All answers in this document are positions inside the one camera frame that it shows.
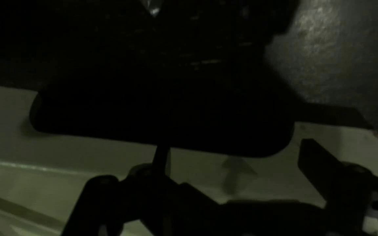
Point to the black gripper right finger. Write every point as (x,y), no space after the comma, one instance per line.
(328,174)

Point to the white lattice shelf stand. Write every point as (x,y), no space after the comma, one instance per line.
(65,152)

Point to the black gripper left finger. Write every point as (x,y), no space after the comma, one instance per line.
(161,157)

